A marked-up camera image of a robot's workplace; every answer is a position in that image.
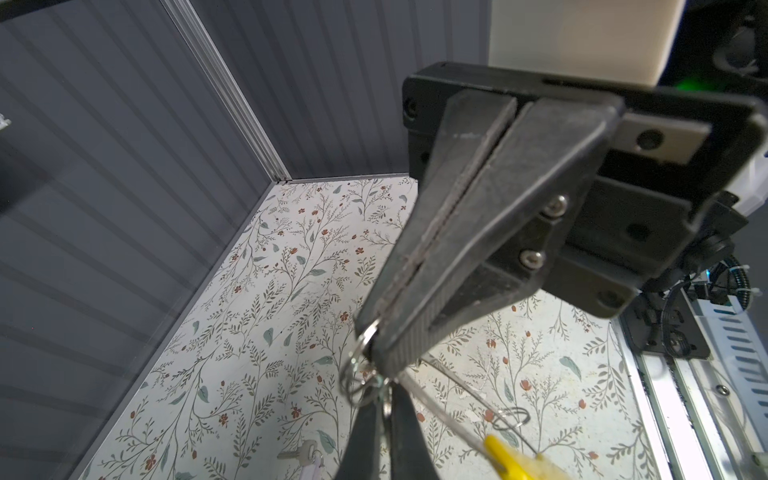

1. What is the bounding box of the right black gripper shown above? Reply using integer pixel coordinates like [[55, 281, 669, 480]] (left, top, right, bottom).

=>
[[369, 62, 767, 378]]

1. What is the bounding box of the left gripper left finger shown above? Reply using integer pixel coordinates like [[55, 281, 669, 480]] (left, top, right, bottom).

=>
[[334, 402, 383, 480]]

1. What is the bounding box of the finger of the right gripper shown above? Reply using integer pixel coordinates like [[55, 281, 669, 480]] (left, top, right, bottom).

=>
[[355, 90, 517, 336]]

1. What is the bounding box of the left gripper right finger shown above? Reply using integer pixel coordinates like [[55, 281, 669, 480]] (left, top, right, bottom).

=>
[[388, 384, 439, 480]]

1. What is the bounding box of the large keyring with yellow grip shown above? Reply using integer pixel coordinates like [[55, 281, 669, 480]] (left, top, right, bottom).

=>
[[339, 319, 568, 479]]

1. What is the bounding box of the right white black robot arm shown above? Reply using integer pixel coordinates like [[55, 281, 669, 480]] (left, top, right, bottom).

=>
[[355, 1, 767, 379]]

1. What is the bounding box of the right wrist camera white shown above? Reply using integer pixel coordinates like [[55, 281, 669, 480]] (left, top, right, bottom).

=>
[[488, 0, 685, 86]]

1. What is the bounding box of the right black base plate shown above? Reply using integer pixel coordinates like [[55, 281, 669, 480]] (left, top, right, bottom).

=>
[[618, 289, 711, 360]]

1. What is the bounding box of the white slotted cable duct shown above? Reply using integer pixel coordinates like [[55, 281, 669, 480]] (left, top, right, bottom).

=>
[[695, 296, 767, 447]]

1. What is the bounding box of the aluminium rail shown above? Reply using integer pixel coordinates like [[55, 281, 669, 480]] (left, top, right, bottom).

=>
[[614, 320, 767, 479]]

